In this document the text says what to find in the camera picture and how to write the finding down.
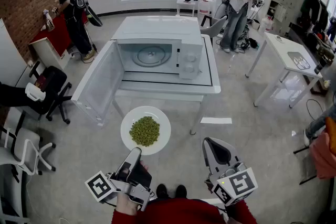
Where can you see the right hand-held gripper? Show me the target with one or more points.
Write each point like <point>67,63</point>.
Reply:
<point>236,186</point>

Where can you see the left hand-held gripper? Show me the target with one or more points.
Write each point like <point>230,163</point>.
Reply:
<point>101,186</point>

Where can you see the white plate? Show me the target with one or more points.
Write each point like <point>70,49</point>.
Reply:
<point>162,118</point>

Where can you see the white microwave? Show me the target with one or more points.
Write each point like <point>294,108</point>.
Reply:
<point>157,29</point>

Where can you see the person's left forearm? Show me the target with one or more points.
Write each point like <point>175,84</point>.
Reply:
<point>124,215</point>

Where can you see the person's right forearm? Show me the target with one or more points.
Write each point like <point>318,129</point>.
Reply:
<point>244,213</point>

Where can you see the person's left hand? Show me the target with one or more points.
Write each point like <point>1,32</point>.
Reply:
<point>144,166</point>

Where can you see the person's left black shoe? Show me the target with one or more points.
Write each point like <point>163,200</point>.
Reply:
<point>162,191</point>

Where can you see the person's black shoe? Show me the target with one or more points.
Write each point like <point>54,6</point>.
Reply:
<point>162,191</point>
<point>181,191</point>

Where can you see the person's right black shoe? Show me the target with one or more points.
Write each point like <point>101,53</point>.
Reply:
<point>181,191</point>

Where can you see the person's red sweater torso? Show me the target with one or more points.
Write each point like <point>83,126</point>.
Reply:
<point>181,212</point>

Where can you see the white table black stripes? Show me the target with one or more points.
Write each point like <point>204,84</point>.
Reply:
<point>168,87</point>

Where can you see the pink cloth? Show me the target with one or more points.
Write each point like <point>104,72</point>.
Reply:
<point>323,160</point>

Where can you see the white grey office chair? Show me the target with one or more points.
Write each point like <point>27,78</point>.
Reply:
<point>26,144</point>

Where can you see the black office chair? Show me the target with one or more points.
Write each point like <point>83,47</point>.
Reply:
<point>56,78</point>

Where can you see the white plastic container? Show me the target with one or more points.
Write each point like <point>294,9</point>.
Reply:
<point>34,91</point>

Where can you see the dark red bag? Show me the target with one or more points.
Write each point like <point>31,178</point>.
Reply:
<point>40,82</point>

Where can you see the white desk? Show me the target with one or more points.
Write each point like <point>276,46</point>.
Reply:
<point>283,49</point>

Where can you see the grey tray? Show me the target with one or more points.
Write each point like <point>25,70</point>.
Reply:
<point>299,60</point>

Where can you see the grey shell chair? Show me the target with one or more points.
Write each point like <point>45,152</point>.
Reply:
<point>215,25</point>

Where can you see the black cup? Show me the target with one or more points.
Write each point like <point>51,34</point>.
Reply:
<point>318,68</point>

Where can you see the small grey device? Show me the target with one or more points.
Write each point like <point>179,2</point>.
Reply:
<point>279,38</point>

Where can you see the black side table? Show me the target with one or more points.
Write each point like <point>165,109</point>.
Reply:
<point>13,95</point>

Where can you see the white bucket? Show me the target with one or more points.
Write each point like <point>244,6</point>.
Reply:
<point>255,24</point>

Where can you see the white plastic jug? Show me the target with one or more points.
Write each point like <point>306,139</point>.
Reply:
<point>265,25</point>

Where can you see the white cabinet red cloth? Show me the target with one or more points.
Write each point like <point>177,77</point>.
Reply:
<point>52,36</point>

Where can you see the cluttered dark workbench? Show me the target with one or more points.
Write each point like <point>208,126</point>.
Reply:
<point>323,47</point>

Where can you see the clothes rack with coats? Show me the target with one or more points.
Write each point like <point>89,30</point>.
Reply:
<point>315,11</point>

